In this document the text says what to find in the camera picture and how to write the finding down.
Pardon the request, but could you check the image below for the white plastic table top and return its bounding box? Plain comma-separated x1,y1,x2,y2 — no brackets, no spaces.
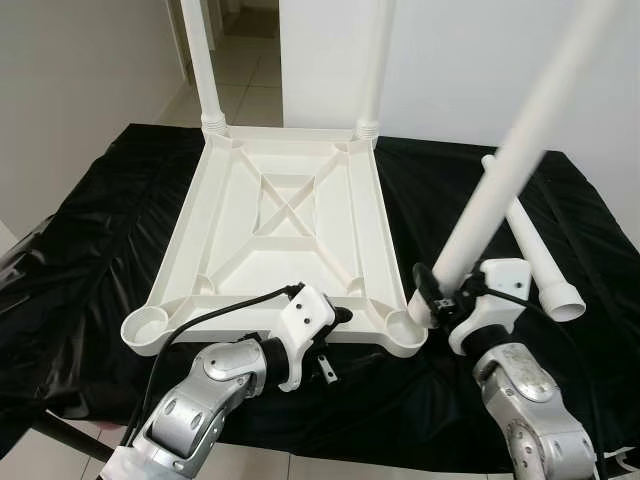
120,122,431,359

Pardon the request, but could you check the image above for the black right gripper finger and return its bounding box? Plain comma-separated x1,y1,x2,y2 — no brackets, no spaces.
413,262,447,321

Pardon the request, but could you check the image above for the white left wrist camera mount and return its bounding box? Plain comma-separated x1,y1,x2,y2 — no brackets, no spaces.
275,283,341,393

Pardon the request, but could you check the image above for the black metal table leg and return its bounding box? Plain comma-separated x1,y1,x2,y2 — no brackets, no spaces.
30,415,111,466

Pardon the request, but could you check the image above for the black table cloth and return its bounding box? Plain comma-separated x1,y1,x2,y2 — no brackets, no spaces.
0,122,640,473

